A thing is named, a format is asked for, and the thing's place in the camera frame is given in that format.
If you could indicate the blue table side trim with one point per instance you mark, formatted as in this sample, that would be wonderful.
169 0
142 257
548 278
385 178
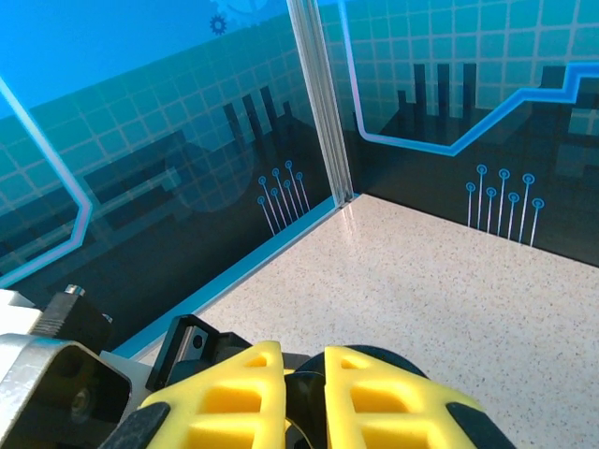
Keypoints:
234 280

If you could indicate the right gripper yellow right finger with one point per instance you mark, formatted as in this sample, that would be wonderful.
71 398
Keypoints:
337 411

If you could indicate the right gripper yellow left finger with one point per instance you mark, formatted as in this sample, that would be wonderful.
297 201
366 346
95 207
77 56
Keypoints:
273 411

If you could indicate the aluminium corner post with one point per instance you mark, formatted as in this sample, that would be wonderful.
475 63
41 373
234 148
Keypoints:
323 117

